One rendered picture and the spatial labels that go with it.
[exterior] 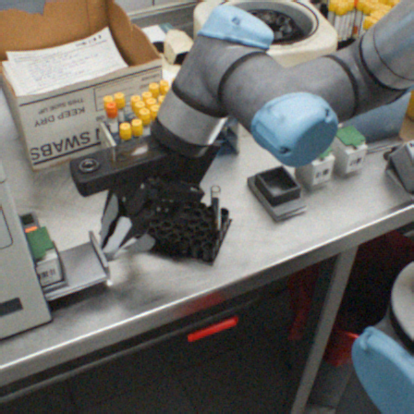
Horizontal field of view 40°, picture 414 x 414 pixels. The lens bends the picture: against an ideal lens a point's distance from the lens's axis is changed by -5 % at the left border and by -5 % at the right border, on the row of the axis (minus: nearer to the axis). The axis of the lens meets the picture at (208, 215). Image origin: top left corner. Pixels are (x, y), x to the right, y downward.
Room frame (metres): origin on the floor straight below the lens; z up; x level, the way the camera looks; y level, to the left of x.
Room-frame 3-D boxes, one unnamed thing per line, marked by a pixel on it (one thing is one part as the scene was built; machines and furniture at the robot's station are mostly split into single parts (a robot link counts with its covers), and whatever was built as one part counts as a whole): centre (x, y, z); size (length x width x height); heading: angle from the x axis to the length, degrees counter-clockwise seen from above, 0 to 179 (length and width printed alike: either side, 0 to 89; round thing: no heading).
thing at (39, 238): (0.46, 0.21, 0.98); 0.05 x 0.04 x 0.01; 27
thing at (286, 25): (1.00, -0.10, 0.97); 0.15 x 0.15 x 0.07
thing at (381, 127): (0.80, -0.28, 0.92); 0.10 x 0.07 x 0.10; 112
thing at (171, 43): (0.94, 0.07, 0.92); 0.24 x 0.12 x 0.10; 27
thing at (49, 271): (0.46, 0.21, 0.95); 0.05 x 0.04 x 0.06; 27
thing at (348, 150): (0.72, -0.22, 0.91); 0.05 x 0.04 x 0.07; 27
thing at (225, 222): (0.58, 0.06, 0.93); 0.17 x 0.09 x 0.11; 72
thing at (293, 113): (0.50, -0.08, 1.16); 0.11 x 0.11 x 0.08; 34
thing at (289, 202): (0.65, -0.10, 0.89); 0.09 x 0.05 x 0.04; 27
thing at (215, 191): (0.56, -0.01, 0.93); 0.01 x 0.01 x 0.10; 72
